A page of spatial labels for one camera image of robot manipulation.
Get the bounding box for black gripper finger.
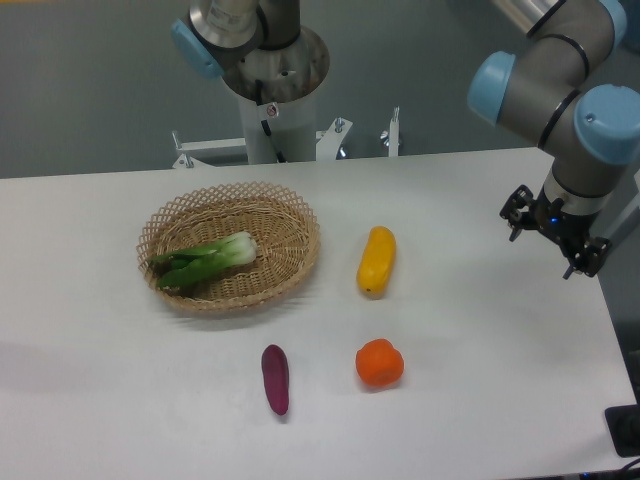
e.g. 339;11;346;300
561;237;611;279
499;185;534;242

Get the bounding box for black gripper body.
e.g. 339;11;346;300
531;184;600;250

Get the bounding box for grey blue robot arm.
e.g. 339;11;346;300
171;1;639;277

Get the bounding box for woven wicker basket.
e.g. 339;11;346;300
136;182;320;312

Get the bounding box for green bok choy vegetable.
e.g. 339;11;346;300
148;231;258;290

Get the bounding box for yellow mango fruit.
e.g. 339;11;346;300
356;226;397;298

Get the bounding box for black device at table corner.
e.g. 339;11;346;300
604;404;639;458

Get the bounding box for orange round fruit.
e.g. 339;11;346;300
355;338;405;388

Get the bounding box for purple eggplant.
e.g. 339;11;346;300
261;344;290;416

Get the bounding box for white metal base bracket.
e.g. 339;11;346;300
170;106;402;169

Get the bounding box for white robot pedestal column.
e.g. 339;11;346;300
238;95;316;165

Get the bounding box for black cable on pedestal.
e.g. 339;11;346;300
253;79;290;164

